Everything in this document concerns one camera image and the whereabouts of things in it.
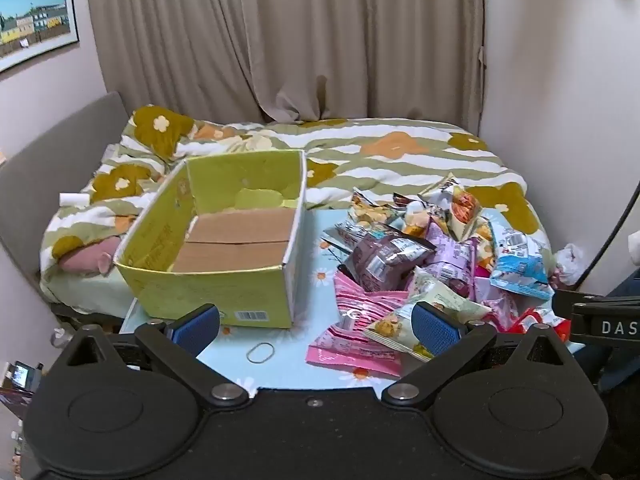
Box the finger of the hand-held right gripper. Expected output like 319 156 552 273
552 289 640 346

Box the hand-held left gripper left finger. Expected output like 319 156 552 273
64 304 249 407

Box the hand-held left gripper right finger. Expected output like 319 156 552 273
382 302 576 407

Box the green cardboard box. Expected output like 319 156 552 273
114 149 307 329

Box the pile of snack packets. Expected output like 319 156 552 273
306 172 573 378

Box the light blue snack bag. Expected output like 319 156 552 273
489 219 556 302

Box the tan rubber band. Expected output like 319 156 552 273
246 342 275 364

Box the white plastic bag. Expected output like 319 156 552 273
549 243 585 287

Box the light blue daisy tablecloth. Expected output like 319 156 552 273
119 207 586 392

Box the small device with screen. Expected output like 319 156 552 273
8 360 43 393

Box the floral striped blanket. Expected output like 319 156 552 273
40 105 552 313

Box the grey bed headboard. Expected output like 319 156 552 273
0 91 129 273

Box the beige curtain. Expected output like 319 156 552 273
85 0 487 127

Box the black cable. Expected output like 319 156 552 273
574 170 640 292

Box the framed wall picture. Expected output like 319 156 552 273
0 0 81 74

